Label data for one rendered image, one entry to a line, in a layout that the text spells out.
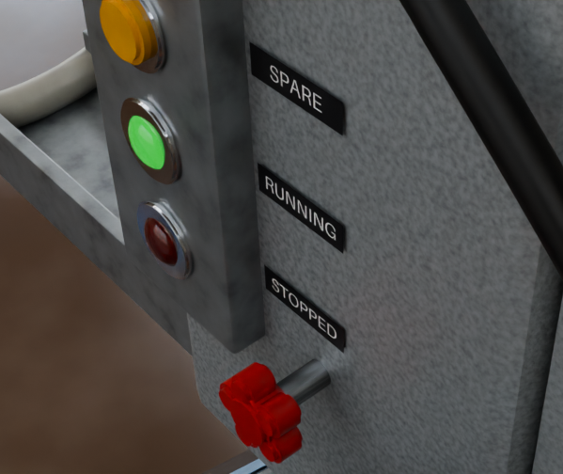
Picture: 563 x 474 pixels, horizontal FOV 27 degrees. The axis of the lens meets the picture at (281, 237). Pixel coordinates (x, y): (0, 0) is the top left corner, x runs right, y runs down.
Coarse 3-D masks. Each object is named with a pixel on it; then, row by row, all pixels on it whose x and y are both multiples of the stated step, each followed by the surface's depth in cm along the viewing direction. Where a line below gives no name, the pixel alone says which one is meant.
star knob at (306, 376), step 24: (312, 360) 46; (240, 384) 44; (264, 384) 44; (288, 384) 45; (312, 384) 46; (240, 408) 45; (264, 408) 43; (288, 408) 44; (240, 432) 46; (264, 432) 44; (288, 432) 45; (288, 456) 45
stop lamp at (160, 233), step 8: (152, 224) 47; (160, 224) 47; (144, 232) 48; (152, 232) 47; (160, 232) 47; (152, 240) 47; (160, 240) 47; (168, 240) 47; (152, 248) 48; (160, 248) 47; (168, 248) 47; (160, 256) 48; (168, 256) 47; (176, 256) 47; (168, 264) 48
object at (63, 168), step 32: (96, 96) 90; (0, 128) 80; (32, 128) 88; (64, 128) 87; (96, 128) 87; (0, 160) 83; (32, 160) 78; (64, 160) 85; (96, 160) 85; (32, 192) 81; (64, 192) 76; (96, 192) 82; (64, 224) 78; (96, 224) 74; (96, 256) 76; (128, 288) 74; (160, 320) 72
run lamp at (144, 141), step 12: (132, 120) 44; (144, 120) 44; (132, 132) 44; (144, 132) 44; (132, 144) 45; (144, 144) 44; (156, 144) 44; (144, 156) 44; (156, 156) 44; (156, 168) 45
